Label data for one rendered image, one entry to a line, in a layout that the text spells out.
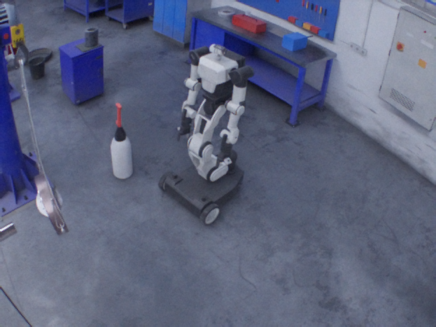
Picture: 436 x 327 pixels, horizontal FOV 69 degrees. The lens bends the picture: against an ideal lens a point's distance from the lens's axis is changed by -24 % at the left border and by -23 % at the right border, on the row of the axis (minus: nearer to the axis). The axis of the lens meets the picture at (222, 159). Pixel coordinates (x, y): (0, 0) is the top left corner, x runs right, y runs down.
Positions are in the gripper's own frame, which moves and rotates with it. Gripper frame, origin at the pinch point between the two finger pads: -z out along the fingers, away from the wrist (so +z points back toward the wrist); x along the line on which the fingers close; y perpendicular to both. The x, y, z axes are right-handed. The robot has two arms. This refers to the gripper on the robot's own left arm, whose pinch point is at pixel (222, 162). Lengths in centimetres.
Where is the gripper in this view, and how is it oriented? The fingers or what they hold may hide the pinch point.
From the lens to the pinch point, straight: 320.1
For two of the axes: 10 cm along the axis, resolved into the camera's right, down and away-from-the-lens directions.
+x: -6.5, 2.7, -7.1
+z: 2.3, -8.3, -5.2
